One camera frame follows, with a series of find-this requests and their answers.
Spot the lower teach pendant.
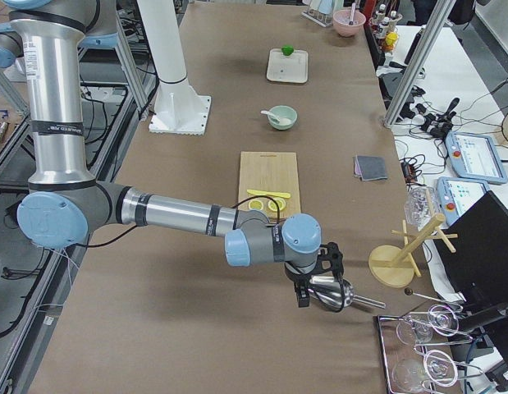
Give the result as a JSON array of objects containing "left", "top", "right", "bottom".
[{"left": 436, "top": 176, "right": 490, "bottom": 226}]

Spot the wooden mug tree stand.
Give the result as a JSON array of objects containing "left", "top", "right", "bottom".
[{"left": 368, "top": 213, "right": 459, "bottom": 288}]

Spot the folded grey cloth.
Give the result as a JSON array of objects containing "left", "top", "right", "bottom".
[{"left": 354, "top": 155, "right": 388, "bottom": 181}]

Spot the teach pendant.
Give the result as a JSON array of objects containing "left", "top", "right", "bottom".
[
  {"left": 445, "top": 131, "right": 508, "bottom": 185},
  {"left": 436, "top": 176, "right": 490, "bottom": 226}
]

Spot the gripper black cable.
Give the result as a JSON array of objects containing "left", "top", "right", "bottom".
[{"left": 229, "top": 196, "right": 346, "bottom": 314}]

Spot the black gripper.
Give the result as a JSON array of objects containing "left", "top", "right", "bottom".
[{"left": 284, "top": 262, "right": 323, "bottom": 307}]

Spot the upper teach pendant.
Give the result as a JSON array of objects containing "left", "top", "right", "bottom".
[{"left": 445, "top": 131, "right": 508, "bottom": 185}]

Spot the metal scoop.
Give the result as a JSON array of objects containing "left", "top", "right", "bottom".
[{"left": 309, "top": 275, "right": 387, "bottom": 312}]

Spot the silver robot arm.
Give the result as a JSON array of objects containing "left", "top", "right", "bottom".
[{"left": 9, "top": 1, "right": 321, "bottom": 307}]

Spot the pink bowl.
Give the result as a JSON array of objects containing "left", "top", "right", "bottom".
[{"left": 332, "top": 9, "right": 366, "bottom": 37}]

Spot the cream rabbit print tray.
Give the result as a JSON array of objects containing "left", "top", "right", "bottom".
[{"left": 266, "top": 48, "right": 309, "bottom": 84}]

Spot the clear glass cup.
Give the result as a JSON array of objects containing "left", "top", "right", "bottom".
[{"left": 404, "top": 186, "right": 441, "bottom": 227}]

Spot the mint green bowl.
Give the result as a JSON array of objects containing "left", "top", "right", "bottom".
[{"left": 268, "top": 105, "right": 298, "bottom": 131}]

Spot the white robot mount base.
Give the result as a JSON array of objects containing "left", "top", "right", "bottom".
[{"left": 138, "top": 0, "right": 212, "bottom": 135}]

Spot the yellow plastic knife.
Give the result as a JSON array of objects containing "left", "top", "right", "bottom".
[{"left": 246, "top": 189, "right": 291, "bottom": 199}]

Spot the black monitor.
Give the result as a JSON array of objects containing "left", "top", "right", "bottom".
[{"left": 434, "top": 191, "right": 508, "bottom": 307}]

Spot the aluminium frame post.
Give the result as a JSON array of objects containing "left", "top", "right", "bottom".
[{"left": 383, "top": 0, "right": 455, "bottom": 129}]

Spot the bamboo cutting board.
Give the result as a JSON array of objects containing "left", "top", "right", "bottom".
[{"left": 237, "top": 152, "right": 301, "bottom": 218}]

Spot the green lime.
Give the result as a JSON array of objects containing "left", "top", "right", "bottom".
[{"left": 281, "top": 45, "right": 294, "bottom": 57}]

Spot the wire glass rack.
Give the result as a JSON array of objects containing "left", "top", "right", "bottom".
[{"left": 376, "top": 305, "right": 483, "bottom": 393}]

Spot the upper lemon slice stack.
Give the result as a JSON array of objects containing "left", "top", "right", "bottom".
[{"left": 248, "top": 199, "right": 264, "bottom": 211}]

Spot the white plastic spoon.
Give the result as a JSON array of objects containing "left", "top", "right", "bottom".
[{"left": 260, "top": 110, "right": 281, "bottom": 125}]

